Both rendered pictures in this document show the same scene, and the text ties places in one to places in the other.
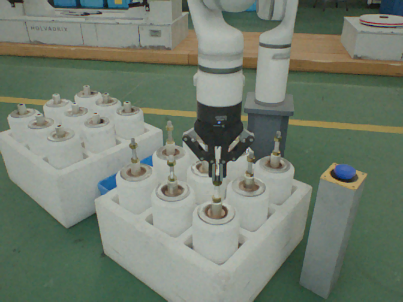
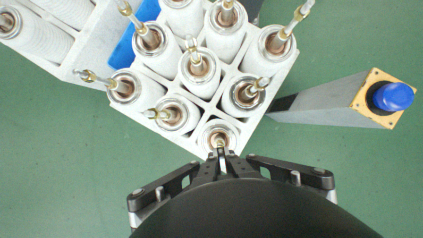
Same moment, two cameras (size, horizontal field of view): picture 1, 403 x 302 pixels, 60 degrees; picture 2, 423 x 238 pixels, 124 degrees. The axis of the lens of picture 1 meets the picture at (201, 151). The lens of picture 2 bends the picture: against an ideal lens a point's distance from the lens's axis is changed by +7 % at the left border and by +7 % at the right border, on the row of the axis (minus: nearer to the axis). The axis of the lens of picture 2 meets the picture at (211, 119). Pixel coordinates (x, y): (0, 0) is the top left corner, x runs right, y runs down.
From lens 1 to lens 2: 64 cm
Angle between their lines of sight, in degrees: 61
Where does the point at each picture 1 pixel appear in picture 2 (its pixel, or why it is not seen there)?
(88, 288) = (148, 135)
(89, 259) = not seen: hidden behind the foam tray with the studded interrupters
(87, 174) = (90, 59)
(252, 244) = (245, 137)
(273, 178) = (272, 69)
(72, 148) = (42, 40)
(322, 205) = (320, 114)
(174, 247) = (190, 148)
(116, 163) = (109, 34)
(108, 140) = (76, 8)
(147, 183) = (143, 102)
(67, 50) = not seen: outside the picture
